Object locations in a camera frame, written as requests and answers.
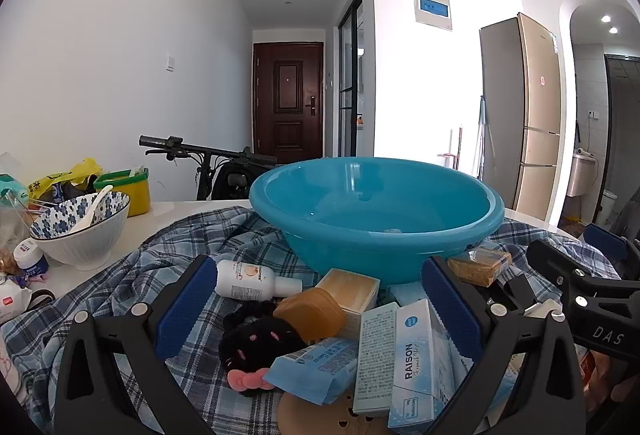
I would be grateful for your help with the white ceramic spoon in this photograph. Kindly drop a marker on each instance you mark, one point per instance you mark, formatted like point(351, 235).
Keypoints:
point(92, 207)

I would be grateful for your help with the person's dark clothing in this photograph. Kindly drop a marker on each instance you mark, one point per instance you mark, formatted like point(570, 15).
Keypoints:
point(625, 225)

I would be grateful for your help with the white wall sink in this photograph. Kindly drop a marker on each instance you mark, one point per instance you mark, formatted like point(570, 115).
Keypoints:
point(584, 172)

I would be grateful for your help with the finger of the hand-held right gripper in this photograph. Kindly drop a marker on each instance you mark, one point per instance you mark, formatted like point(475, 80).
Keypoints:
point(550, 262)
point(607, 242)

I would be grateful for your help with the blue printed packet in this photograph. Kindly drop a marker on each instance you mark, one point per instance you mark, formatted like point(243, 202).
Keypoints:
point(315, 367)

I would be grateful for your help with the black plush toy pink paws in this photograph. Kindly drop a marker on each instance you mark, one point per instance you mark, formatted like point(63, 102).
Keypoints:
point(260, 340)

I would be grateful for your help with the brown floor mat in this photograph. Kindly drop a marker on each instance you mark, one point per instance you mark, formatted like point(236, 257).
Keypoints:
point(570, 222)

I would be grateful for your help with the clear plastic bag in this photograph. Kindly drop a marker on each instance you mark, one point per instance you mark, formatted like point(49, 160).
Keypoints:
point(10, 225)

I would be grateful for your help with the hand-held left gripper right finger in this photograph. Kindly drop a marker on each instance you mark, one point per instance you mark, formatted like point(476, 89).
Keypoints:
point(450, 310)

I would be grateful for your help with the orange pack with blue band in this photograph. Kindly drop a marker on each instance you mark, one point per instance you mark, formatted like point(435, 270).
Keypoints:
point(480, 265)

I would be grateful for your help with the black framed glass door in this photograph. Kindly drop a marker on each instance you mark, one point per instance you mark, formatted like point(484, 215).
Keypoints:
point(350, 80)

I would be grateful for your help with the pink bow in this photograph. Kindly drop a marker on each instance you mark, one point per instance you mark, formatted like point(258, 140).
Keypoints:
point(246, 379)

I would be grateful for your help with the person's right hand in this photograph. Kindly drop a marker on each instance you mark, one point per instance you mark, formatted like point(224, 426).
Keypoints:
point(626, 391)

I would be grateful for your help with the yellow plastic bag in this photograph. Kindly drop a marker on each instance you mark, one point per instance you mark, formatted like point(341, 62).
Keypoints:
point(60, 177)

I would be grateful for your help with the black bicycle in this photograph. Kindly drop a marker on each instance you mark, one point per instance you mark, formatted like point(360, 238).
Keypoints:
point(210, 152)

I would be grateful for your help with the white lotion bottle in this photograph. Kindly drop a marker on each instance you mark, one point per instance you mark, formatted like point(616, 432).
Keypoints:
point(245, 279)

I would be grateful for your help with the light blue tissue pack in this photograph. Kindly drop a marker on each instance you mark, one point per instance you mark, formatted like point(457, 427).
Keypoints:
point(406, 292)

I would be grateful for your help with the blue plaid cloth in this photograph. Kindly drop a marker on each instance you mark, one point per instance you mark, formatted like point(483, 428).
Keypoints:
point(125, 285)

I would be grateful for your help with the orange-brown plastic case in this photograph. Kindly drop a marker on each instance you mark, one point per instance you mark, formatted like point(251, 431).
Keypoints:
point(310, 315)

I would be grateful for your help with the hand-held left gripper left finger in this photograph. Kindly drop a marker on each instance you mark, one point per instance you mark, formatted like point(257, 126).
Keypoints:
point(185, 310)

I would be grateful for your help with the dark brown door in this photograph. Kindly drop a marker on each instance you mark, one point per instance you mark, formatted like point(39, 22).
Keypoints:
point(287, 100)

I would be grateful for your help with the white box orange top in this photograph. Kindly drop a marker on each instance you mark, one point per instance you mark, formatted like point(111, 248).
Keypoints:
point(347, 289)

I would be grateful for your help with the round tan disc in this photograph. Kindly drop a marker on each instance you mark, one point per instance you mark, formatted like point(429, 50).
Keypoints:
point(320, 417)

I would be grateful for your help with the teal tissue pack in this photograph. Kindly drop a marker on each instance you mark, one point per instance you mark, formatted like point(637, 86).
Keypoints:
point(12, 187)

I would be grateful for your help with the blue plastic basin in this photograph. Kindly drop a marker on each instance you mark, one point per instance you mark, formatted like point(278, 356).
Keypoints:
point(375, 210)

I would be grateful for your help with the yellow container green lid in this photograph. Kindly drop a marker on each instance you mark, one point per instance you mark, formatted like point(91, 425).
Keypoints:
point(125, 190)

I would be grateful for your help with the light blue slim box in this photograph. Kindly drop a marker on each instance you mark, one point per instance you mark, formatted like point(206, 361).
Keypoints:
point(417, 365)

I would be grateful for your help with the white packet red logo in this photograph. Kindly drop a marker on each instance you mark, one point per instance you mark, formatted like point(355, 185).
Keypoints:
point(12, 305)

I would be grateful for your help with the blue floral ceramic bowl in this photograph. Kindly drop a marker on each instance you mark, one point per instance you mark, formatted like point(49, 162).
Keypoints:
point(80, 240)

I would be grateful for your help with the small white bottle blue label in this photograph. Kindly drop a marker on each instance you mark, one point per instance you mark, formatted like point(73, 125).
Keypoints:
point(31, 260)

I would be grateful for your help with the pale grey-blue printed box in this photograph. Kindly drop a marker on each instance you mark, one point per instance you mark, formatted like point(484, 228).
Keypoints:
point(377, 360)

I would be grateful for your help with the white toilet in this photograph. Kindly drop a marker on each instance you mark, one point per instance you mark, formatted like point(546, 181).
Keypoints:
point(610, 205)

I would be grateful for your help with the gold refrigerator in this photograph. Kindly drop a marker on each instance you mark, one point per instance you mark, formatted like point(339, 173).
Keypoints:
point(520, 115)

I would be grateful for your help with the white light switch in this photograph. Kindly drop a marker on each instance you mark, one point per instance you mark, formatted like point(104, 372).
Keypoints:
point(170, 62)

